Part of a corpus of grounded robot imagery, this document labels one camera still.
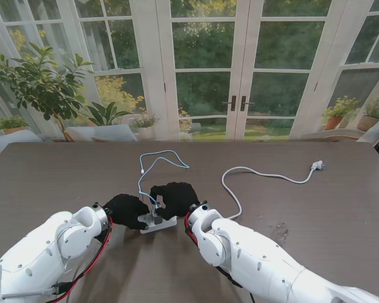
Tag grey sofa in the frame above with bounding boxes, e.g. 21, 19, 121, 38
0, 129, 44, 155

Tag grey charger adapter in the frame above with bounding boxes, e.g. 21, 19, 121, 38
151, 205, 164, 225

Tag white power strip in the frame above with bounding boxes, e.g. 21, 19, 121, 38
137, 213, 177, 234

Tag light blue USB cable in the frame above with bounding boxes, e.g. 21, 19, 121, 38
137, 150, 190, 211

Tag white french door leaf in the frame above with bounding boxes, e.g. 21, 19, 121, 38
241, 0, 347, 140
156, 0, 247, 142

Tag light grey chair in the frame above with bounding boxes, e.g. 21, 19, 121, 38
356, 116, 379, 155

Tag small plant in terracotta pot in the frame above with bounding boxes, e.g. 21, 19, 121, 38
0, 116, 29, 135

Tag wooden round side table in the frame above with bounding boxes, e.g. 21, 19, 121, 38
299, 131, 361, 142

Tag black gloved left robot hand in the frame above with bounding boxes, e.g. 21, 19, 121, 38
102, 194, 151, 230

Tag yellow-green plant in terracotta pot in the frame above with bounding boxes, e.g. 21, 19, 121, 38
322, 96, 361, 131

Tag green plant in beige pot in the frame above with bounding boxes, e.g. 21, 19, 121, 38
356, 96, 379, 132

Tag flowering plant in white pot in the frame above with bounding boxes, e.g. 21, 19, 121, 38
132, 112, 161, 140

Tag white power cord with plug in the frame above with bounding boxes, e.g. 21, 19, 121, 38
220, 160, 328, 220

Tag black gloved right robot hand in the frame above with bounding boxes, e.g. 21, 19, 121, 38
149, 182, 202, 222

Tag broad leaf green plant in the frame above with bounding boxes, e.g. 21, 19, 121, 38
87, 100, 133, 127

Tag dark door handle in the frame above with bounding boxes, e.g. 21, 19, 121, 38
221, 95, 237, 111
239, 95, 255, 111

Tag tall leafy potted tree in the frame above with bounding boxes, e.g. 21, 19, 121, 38
0, 42, 95, 143

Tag grey armchair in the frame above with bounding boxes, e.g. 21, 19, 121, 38
64, 124, 138, 143

